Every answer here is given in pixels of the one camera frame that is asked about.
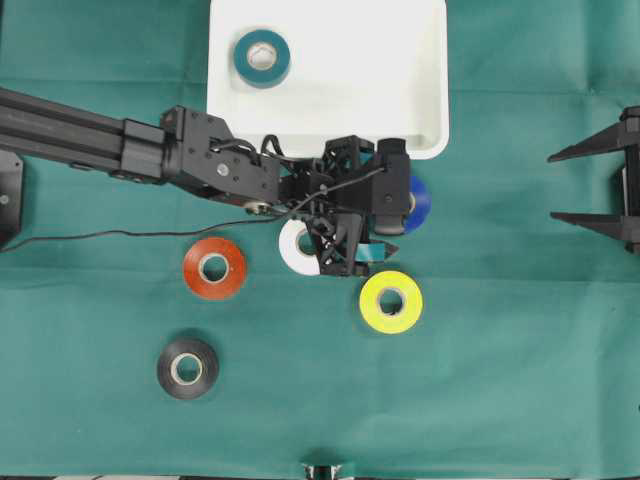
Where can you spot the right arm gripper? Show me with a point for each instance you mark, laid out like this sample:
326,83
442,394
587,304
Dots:
623,135

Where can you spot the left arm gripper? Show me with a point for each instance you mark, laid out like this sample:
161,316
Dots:
323,194

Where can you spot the blue tape roll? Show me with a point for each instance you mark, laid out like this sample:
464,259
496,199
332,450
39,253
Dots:
420,205

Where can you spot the green tape roll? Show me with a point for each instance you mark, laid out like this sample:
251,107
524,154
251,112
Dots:
262,58

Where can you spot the red tape roll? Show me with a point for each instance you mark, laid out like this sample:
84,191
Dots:
214,269

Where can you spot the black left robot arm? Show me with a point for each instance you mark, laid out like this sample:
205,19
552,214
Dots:
191,150

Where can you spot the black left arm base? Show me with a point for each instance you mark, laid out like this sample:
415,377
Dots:
11,186

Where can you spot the white tape roll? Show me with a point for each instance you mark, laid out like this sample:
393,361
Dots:
291,252

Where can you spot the yellow tape roll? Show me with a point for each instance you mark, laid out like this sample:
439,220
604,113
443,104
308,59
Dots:
391,302

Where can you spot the white plastic tray case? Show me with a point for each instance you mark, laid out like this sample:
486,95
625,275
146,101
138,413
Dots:
375,69

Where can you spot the black tape roll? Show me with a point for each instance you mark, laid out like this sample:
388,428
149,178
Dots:
187,368

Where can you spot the green table cloth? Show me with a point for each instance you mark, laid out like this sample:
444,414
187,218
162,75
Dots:
525,361

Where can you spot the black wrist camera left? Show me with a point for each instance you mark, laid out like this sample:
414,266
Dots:
390,203

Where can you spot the black white front mount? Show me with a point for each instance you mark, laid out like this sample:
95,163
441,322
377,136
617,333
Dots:
322,472

